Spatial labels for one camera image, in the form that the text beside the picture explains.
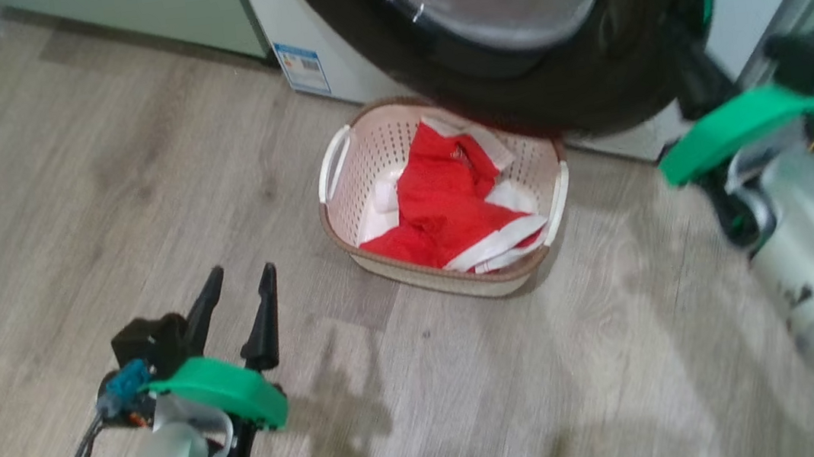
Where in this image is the blue white energy label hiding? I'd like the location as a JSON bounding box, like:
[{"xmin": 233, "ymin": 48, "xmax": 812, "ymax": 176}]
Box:
[{"xmin": 273, "ymin": 36, "xmax": 333, "ymax": 102}]

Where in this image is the cream perforated laundry basket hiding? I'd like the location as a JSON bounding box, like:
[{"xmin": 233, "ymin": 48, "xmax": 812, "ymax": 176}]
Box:
[{"xmin": 308, "ymin": 78, "xmax": 583, "ymax": 317}]

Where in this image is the red and white garment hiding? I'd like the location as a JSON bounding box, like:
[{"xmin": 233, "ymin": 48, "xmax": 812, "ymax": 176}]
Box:
[{"xmin": 346, "ymin": 103, "xmax": 556, "ymax": 288}]

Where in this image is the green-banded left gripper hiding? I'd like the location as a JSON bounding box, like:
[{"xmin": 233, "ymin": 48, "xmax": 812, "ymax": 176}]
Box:
[{"xmin": 132, "ymin": 259, "xmax": 298, "ymax": 457}]

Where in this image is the black washing machine door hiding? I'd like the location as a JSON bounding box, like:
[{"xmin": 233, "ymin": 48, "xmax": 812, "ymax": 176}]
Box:
[{"xmin": 282, "ymin": 0, "xmax": 731, "ymax": 171}]

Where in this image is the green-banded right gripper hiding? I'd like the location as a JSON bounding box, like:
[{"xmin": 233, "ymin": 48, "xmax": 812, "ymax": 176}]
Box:
[{"xmin": 643, "ymin": 2, "xmax": 814, "ymax": 260}]

